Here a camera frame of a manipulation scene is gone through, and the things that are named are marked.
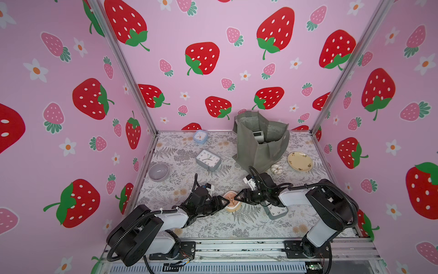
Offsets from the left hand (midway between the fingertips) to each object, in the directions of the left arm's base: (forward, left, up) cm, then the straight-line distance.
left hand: (228, 204), depth 84 cm
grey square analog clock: (+28, +12, -1) cm, 31 cm away
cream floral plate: (+29, -45, -3) cm, 54 cm away
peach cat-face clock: (-1, -3, -1) cm, 3 cm away
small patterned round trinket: (+22, -29, -1) cm, 36 cm away
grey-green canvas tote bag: (+18, -14, +16) cm, 28 cm away
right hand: (+1, -4, 0) cm, 4 cm away
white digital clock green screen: (+37, -19, +11) cm, 43 cm away
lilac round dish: (+19, +41, -1) cm, 45 cm away
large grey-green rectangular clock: (-4, -23, 0) cm, 24 cm away
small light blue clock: (+47, +19, 0) cm, 51 cm away
